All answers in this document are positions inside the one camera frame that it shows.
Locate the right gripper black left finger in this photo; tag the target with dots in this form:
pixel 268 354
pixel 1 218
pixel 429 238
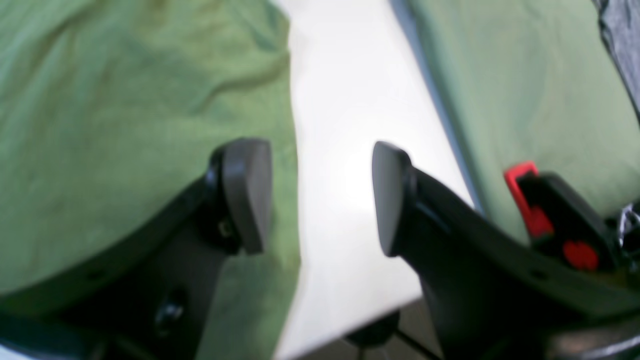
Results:
pixel 148 296

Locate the green t-shirt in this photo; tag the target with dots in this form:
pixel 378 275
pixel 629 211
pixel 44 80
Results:
pixel 110 108

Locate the green cloth at left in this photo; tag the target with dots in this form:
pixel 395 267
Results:
pixel 531 80

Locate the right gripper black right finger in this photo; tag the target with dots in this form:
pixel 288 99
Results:
pixel 492 298

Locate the red device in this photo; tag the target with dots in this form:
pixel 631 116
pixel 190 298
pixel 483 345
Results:
pixel 560 223

